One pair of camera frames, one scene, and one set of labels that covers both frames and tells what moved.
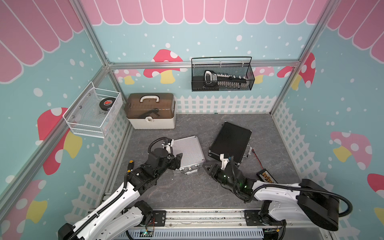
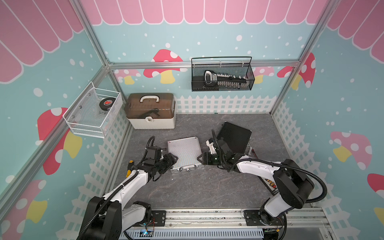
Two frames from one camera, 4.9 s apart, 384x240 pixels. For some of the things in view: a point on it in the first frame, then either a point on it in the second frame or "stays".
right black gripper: x=215 y=166 → x=205 y=158
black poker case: x=231 y=140 stays
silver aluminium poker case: x=192 y=154 stays
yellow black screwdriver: x=130 y=166 stays
